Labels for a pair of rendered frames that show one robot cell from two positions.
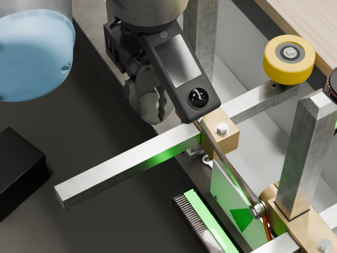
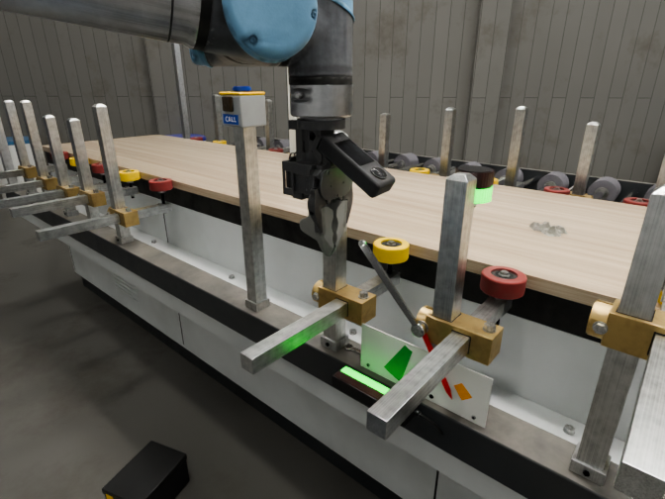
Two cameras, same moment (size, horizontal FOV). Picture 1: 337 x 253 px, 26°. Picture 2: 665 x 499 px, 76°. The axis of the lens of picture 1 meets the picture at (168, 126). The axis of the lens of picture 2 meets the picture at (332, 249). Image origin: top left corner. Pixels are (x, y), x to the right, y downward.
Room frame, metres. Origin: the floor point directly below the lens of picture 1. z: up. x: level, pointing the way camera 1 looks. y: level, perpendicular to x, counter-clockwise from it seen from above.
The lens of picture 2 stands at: (-0.02, 0.21, 1.24)
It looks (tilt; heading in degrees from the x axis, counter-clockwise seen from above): 22 degrees down; 342
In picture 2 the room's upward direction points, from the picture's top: straight up
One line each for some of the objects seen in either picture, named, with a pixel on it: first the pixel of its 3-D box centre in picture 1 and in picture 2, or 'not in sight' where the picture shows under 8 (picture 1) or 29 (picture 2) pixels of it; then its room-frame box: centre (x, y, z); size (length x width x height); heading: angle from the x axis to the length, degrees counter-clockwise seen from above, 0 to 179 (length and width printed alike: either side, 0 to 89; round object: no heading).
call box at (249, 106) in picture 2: not in sight; (242, 110); (0.95, 0.09, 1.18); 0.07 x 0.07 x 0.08; 31
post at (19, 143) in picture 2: not in sight; (21, 151); (2.44, 0.99, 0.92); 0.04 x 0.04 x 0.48; 31
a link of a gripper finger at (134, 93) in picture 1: (142, 88); (321, 204); (0.57, 0.03, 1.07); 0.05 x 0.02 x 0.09; 121
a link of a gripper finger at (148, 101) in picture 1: (139, 97); (314, 229); (0.59, 0.04, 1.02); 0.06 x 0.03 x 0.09; 31
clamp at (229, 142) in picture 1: (203, 117); (342, 299); (0.71, -0.06, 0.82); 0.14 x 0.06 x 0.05; 31
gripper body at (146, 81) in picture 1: (146, 34); (318, 159); (0.60, 0.03, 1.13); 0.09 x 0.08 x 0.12; 31
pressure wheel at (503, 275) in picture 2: not in sight; (500, 298); (0.56, -0.32, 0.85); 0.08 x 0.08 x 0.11
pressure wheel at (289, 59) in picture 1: (286, 74); (390, 264); (0.77, -0.19, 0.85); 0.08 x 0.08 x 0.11
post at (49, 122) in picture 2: not in sight; (61, 174); (2.01, 0.73, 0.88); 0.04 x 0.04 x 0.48; 31
